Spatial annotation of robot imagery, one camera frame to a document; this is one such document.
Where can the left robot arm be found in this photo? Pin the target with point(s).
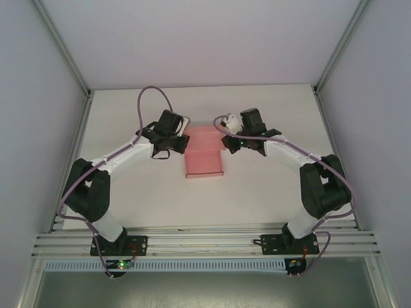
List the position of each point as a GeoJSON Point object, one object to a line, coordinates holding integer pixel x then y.
{"type": "Point", "coordinates": [96, 192]}

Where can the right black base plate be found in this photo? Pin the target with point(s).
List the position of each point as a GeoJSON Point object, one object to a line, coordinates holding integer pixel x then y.
{"type": "Point", "coordinates": [273, 245]}

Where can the grey metal panel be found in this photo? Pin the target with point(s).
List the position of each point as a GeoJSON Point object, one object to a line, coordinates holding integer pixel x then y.
{"type": "Point", "coordinates": [205, 290]}

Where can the small green circuit board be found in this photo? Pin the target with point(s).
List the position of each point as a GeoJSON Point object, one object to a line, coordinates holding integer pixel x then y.
{"type": "Point", "coordinates": [294, 264]}

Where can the circuit board with green light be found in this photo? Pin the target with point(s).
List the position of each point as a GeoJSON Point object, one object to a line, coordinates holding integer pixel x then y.
{"type": "Point", "coordinates": [121, 264]}

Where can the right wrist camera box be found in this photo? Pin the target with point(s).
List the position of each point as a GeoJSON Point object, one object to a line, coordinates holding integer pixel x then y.
{"type": "Point", "coordinates": [232, 122]}

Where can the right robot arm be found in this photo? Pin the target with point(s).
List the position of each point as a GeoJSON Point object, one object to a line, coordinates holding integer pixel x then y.
{"type": "Point", "coordinates": [321, 192]}

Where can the aluminium mounting rail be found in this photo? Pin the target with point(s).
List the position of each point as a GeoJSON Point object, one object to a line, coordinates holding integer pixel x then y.
{"type": "Point", "coordinates": [205, 248]}

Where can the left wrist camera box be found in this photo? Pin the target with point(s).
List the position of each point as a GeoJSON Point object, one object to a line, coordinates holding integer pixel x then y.
{"type": "Point", "coordinates": [185, 125]}

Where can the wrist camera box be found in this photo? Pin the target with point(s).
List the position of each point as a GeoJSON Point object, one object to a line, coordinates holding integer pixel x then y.
{"type": "Point", "coordinates": [232, 122]}
{"type": "Point", "coordinates": [185, 125]}

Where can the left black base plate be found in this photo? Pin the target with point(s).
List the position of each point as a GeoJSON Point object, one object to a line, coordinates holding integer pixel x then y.
{"type": "Point", "coordinates": [138, 245]}

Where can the aluminium frame post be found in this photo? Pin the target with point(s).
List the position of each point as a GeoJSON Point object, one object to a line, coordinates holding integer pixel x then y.
{"type": "Point", "coordinates": [340, 51]}
{"type": "Point", "coordinates": [64, 51]}

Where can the aluminium table side rail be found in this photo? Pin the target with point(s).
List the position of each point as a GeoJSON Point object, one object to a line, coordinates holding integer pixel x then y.
{"type": "Point", "coordinates": [334, 154]}
{"type": "Point", "coordinates": [75, 154]}

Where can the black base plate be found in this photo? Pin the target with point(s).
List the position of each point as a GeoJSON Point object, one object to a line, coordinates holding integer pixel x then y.
{"type": "Point", "coordinates": [138, 245]}
{"type": "Point", "coordinates": [273, 245]}

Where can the pink paper box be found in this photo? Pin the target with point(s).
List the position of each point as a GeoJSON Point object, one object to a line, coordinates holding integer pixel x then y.
{"type": "Point", "coordinates": [204, 160]}

